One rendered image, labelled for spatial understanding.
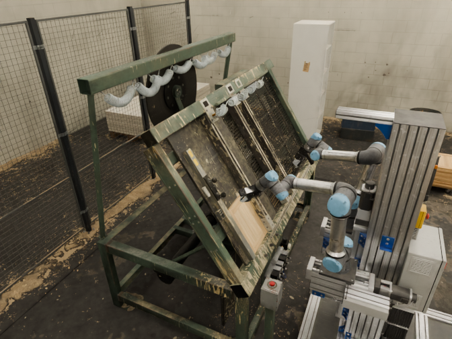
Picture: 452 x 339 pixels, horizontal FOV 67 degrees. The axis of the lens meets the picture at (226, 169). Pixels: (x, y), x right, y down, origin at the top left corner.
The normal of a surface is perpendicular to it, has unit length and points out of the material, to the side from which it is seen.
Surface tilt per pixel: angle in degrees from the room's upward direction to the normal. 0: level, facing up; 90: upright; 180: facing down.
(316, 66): 90
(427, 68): 90
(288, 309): 0
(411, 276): 90
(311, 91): 90
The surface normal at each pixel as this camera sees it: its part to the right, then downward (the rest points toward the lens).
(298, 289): -0.02, -0.87
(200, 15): -0.41, 0.45
